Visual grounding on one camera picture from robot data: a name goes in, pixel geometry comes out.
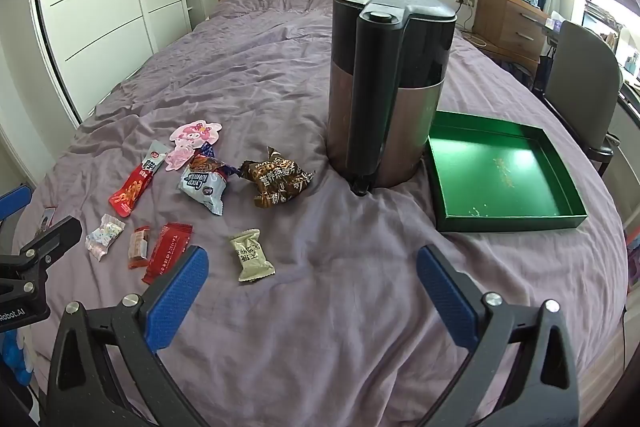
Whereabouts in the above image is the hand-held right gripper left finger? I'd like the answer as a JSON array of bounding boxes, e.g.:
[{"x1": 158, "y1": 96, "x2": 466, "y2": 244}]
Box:
[{"x1": 47, "y1": 245, "x2": 211, "y2": 427}]

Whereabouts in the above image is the dark red snack packet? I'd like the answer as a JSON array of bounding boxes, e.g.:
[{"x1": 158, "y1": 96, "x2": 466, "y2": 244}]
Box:
[{"x1": 141, "y1": 223, "x2": 194, "y2": 285}]

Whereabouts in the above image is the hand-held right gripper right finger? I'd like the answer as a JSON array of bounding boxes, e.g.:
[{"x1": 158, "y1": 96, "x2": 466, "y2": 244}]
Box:
[{"x1": 416, "y1": 245, "x2": 581, "y2": 427}]

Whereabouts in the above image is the small clear candy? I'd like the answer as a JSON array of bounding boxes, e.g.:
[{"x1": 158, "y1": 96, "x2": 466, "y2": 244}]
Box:
[{"x1": 85, "y1": 213, "x2": 126, "y2": 262}]

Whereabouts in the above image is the pink cartoon snack packet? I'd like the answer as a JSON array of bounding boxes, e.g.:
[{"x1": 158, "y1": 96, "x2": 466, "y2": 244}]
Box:
[{"x1": 163, "y1": 119, "x2": 224, "y2": 172}]

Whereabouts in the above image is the brown crinkled snack packet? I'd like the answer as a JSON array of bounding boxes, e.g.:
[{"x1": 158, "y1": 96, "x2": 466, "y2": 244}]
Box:
[{"x1": 239, "y1": 147, "x2": 316, "y2": 210}]

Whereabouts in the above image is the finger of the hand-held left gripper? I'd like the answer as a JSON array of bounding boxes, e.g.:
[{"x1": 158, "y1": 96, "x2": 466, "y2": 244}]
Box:
[
  {"x1": 0, "y1": 217, "x2": 83, "y2": 268},
  {"x1": 0, "y1": 185, "x2": 34, "y2": 227}
]

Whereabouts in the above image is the grey chair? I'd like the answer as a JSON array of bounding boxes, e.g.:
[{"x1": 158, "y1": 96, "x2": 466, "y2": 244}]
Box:
[{"x1": 537, "y1": 19, "x2": 626, "y2": 178}]

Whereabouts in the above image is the red and grey snack pouch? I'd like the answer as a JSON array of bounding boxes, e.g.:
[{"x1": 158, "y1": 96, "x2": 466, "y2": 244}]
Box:
[{"x1": 108, "y1": 141, "x2": 167, "y2": 219}]

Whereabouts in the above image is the wooden nightstand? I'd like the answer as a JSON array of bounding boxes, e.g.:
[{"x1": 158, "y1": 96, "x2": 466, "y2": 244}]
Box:
[{"x1": 472, "y1": 0, "x2": 551, "y2": 62}]

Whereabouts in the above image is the blue and white wafer packet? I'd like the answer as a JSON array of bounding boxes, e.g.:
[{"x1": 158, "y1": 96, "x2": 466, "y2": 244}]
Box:
[{"x1": 176, "y1": 142, "x2": 241, "y2": 217}]

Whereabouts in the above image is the beige candy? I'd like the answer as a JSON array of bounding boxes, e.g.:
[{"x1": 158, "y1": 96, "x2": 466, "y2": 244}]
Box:
[{"x1": 229, "y1": 228, "x2": 277, "y2": 284}]

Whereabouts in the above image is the white cable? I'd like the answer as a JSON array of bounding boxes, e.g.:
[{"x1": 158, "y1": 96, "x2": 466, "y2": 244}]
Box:
[{"x1": 461, "y1": 2, "x2": 490, "y2": 46}]

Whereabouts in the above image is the green cardboard box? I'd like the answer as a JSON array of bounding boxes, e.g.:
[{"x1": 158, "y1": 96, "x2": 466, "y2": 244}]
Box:
[{"x1": 424, "y1": 109, "x2": 589, "y2": 234}]

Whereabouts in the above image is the small red-brown candy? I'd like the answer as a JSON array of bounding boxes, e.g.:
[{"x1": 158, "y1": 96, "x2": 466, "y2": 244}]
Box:
[{"x1": 127, "y1": 226, "x2": 152, "y2": 270}]

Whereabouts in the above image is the black and copper electric kettle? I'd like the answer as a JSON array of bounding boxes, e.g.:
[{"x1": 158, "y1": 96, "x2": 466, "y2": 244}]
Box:
[{"x1": 326, "y1": 0, "x2": 458, "y2": 198}]

